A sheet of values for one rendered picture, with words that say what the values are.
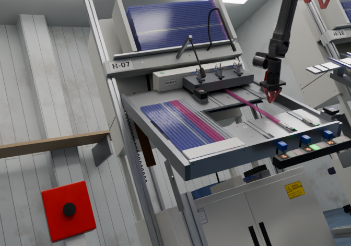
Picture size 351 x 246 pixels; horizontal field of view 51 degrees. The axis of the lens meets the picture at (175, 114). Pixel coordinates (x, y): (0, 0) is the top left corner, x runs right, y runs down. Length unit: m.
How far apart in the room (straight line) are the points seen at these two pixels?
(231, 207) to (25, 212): 2.95
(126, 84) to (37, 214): 2.54
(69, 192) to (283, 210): 0.93
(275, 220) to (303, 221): 0.14
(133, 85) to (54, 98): 2.52
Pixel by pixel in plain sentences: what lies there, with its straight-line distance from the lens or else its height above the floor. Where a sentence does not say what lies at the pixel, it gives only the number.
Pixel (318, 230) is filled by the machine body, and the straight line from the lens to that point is 1.81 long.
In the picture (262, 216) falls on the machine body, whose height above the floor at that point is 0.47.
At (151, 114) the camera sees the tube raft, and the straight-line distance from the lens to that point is 1.56.
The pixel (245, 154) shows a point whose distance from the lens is 1.32.
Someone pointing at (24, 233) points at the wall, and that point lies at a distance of 4.20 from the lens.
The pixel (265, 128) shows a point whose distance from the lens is 1.49.
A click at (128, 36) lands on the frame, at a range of 1.88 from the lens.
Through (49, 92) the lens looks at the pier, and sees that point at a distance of 4.44.
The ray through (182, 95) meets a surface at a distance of 1.78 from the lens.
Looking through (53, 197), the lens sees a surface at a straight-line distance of 1.25.
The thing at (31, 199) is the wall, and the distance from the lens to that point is 4.26.
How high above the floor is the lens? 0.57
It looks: 15 degrees up
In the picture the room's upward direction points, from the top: 18 degrees counter-clockwise
